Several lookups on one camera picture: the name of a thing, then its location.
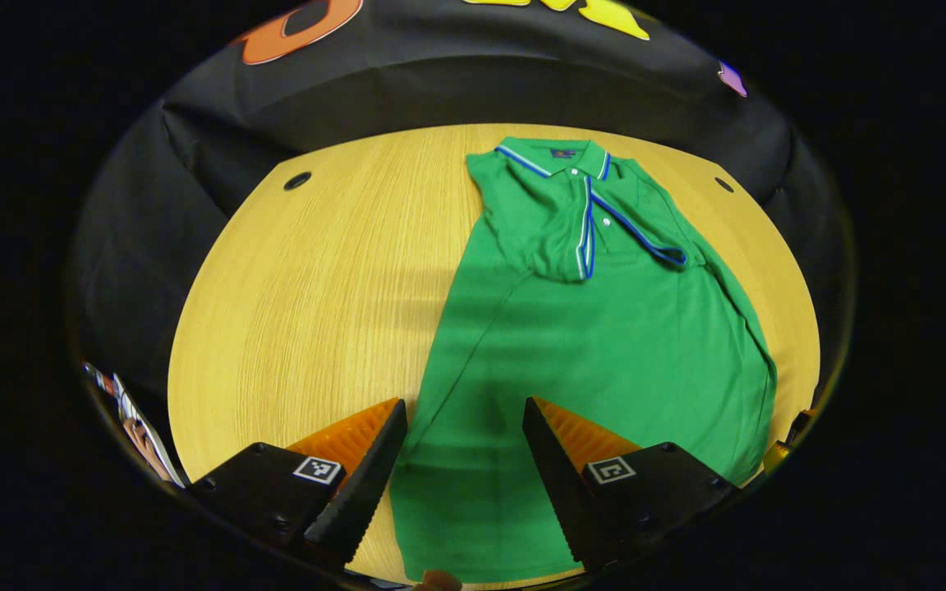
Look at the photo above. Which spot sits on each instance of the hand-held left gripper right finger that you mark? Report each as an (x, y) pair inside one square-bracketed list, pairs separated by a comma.
[(559, 484)]

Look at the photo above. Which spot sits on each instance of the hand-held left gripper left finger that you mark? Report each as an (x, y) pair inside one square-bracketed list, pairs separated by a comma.
[(366, 484)]

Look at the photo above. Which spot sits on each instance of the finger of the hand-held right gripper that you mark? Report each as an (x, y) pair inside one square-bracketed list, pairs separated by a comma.
[(777, 455)]

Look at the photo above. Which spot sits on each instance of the green polo T-shirt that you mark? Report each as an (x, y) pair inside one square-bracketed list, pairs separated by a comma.
[(604, 345)]

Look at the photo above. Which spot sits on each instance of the colourful printed sheets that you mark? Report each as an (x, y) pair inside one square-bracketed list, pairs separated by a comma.
[(140, 431)]

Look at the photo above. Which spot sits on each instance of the black table grommet hole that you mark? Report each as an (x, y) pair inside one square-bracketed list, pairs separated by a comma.
[(297, 180), (723, 185)]

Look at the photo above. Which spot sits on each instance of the black backdrop cloth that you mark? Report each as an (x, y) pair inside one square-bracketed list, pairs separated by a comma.
[(440, 82)]

